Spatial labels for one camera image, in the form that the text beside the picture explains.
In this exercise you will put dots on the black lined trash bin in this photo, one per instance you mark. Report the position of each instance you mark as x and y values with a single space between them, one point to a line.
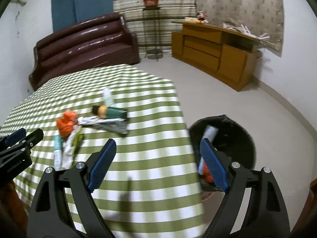
232 144

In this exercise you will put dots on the black metal plant stand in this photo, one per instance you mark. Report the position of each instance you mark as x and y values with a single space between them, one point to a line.
152 31

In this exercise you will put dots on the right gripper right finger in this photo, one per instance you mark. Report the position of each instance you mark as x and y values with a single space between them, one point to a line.
266 214

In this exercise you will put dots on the wooden TV cabinet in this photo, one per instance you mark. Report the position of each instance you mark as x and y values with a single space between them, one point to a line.
227 55

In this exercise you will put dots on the cream box on cabinet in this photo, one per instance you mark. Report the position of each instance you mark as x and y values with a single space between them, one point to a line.
191 20

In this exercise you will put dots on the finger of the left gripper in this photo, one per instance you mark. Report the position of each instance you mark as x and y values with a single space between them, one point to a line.
26 144
12 139

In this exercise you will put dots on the beige diamond pattern curtain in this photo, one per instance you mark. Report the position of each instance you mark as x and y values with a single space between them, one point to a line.
259 16

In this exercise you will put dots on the white toothpaste tube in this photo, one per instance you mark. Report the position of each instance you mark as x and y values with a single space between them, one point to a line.
108 97

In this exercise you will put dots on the green glass bottle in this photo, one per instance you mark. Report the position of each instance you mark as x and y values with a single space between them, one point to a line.
108 112

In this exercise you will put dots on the red plastic bag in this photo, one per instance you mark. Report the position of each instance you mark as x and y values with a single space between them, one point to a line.
206 173

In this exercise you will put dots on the light blue tube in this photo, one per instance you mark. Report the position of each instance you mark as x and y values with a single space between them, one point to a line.
57 152

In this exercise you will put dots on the small plush toy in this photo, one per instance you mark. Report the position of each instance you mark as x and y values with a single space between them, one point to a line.
201 18

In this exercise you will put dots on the wooden chair edge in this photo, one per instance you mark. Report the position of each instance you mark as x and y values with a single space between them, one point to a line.
306 225

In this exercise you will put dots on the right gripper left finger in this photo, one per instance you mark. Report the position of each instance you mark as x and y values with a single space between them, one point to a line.
50 215

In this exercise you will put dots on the striped curtain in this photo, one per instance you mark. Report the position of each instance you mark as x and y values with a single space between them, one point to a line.
170 11

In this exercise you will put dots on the grey white wrapper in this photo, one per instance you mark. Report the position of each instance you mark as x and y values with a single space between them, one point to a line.
116 125

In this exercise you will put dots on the small orange plastic bag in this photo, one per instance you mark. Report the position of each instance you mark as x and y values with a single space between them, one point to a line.
66 123

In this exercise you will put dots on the white green snack wrapper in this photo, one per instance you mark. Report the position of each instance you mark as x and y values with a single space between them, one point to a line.
71 147

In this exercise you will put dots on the green checkered tablecloth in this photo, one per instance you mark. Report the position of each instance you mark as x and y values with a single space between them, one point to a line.
151 188

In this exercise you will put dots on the dark red leather sofa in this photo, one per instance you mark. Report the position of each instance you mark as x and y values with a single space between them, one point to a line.
97 42

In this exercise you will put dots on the blue curtain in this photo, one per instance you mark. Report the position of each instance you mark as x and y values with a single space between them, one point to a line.
66 13

